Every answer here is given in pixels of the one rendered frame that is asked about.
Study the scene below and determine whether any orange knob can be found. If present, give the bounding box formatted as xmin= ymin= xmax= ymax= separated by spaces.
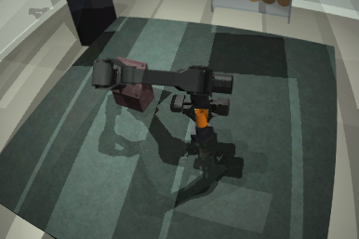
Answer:
xmin=195 ymin=109 xmax=207 ymax=127

